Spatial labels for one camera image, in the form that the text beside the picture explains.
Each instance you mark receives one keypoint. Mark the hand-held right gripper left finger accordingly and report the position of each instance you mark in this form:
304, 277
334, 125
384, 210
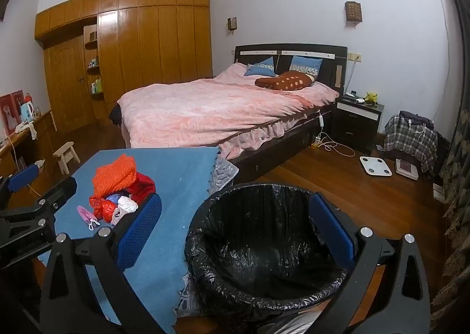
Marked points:
141, 228

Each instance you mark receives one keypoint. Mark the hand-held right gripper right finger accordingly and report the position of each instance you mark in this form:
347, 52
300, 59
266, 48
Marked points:
332, 225

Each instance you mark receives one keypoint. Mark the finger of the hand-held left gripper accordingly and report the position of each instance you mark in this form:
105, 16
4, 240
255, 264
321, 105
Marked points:
55, 193
22, 177

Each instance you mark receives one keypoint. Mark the pink face mask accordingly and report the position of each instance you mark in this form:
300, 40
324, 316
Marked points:
86, 214

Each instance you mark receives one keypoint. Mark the red cloth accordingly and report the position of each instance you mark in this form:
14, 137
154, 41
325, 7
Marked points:
145, 185

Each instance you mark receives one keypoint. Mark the red plastic bag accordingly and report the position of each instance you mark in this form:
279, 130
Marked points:
102, 208

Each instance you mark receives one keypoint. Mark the orange foam net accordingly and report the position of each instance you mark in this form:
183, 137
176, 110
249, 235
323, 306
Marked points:
114, 174

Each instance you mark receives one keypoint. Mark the trash bin with black bag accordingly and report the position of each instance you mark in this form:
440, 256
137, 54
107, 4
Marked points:
257, 253

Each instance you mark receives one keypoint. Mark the white crumpled tissue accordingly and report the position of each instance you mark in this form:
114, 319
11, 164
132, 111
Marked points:
126, 205

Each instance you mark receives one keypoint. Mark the small wooden stool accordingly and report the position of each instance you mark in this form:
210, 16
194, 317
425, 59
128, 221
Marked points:
67, 156

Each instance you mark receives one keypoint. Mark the wooden side cabinet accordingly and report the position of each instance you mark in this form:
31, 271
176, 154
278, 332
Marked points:
40, 135

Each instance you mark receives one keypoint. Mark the white hanging towel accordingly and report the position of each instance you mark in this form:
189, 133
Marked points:
31, 129

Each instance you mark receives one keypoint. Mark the blue electric kettle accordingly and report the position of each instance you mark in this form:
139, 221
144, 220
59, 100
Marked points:
26, 110

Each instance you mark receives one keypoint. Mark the white bathroom scale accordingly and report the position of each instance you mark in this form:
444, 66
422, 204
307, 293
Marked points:
376, 165

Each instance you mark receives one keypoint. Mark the yellow power strip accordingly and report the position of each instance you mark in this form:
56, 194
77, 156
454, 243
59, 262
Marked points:
315, 142

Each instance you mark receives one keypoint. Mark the white scale with dark centre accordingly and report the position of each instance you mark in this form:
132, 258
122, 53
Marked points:
405, 168

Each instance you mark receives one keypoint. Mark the grey quilted cloth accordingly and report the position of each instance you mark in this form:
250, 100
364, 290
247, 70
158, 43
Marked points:
224, 172

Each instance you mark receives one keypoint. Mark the black garment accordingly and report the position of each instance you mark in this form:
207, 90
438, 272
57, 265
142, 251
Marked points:
116, 113

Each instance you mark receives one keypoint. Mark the dark nightstand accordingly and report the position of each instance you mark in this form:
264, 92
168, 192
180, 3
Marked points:
358, 121

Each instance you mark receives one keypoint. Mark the green bottles on shelf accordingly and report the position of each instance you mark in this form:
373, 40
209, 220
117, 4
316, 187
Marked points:
96, 86

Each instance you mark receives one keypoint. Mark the plaid shirt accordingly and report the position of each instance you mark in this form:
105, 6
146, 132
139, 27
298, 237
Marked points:
407, 135

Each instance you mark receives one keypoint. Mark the patterned curtain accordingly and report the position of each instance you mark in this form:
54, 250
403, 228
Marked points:
455, 179

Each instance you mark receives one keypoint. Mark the yellow plush toy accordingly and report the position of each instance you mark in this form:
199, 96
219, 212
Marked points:
371, 97

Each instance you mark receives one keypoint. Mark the pink blanket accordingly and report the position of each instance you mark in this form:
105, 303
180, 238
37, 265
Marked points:
205, 110

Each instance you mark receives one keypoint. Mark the dark hoodie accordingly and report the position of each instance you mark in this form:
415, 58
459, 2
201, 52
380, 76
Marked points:
415, 117

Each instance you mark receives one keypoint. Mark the brown dotted pillow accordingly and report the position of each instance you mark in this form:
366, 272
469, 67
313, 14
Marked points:
284, 81

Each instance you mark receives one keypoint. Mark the blue pillow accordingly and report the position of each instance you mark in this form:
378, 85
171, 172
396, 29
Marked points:
262, 66
306, 65

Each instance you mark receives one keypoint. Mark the dark wooden bed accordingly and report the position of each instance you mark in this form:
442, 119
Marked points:
332, 58

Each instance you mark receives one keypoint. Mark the wooden wardrobe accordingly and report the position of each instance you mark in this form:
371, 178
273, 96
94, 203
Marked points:
147, 44

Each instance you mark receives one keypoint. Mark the red picture frame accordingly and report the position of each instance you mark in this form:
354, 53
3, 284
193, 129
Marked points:
7, 113
17, 98

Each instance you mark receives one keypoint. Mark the wall socket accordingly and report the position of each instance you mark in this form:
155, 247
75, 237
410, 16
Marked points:
354, 57

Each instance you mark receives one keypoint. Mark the large wall lamp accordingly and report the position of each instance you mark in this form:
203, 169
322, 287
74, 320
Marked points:
353, 11

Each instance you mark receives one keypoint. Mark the small wall lamp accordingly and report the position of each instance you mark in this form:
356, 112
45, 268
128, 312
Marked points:
232, 23

